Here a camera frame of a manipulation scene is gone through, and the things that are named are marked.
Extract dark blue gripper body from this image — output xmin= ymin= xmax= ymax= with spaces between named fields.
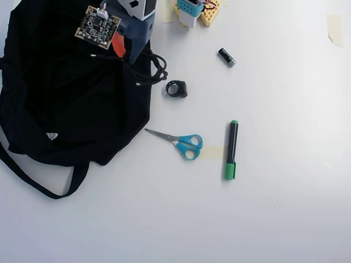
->
xmin=117 ymin=11 xmax=156 ymax=42

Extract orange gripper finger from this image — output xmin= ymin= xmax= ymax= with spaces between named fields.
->
xmin=111 ymin=31 xmax=127 ymax=59

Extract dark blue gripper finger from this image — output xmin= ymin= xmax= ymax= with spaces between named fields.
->
xmin=128 ymin=37 xmax=151 ymax=66

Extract black usb cable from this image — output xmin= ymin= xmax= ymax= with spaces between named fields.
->
xmin=90 ymin=48 xmax=169 ymax=87

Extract black fabric bag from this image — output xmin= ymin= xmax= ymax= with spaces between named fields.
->
xmin=0 ymin=0 xmax=153 ymax=201

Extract long beige masking tape strip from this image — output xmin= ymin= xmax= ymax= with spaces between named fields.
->
xmin=161 ymin=0 xmax=177 ymax=24

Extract black cylindrical battery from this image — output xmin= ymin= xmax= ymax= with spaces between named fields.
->
xmin=217 ymin=47 xmax=237 ymax=68

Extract small beige masking tape piece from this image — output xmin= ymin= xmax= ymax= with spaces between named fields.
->
xmin=201 ymin=145 xmax=227 ymax=161

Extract green and black marker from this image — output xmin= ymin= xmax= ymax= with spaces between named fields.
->
xmin=224 ymin=119 xmax=240 ymax=181

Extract torn beige masking tape strip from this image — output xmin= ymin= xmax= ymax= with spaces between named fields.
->
xmin=326 ymin=14 xmax=344 ymax=48

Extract camera circuit board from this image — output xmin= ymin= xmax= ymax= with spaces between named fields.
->
xmin=74 ymin=4 xmax=122 ymax=52

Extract black ring strap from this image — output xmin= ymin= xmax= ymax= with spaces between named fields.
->
xmin=165 ymin=78 xmax=189 ymax=100

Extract blue handled scissors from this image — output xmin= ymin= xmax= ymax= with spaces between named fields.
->
xmin=144 ymin=128 xmax=204 ymax=161

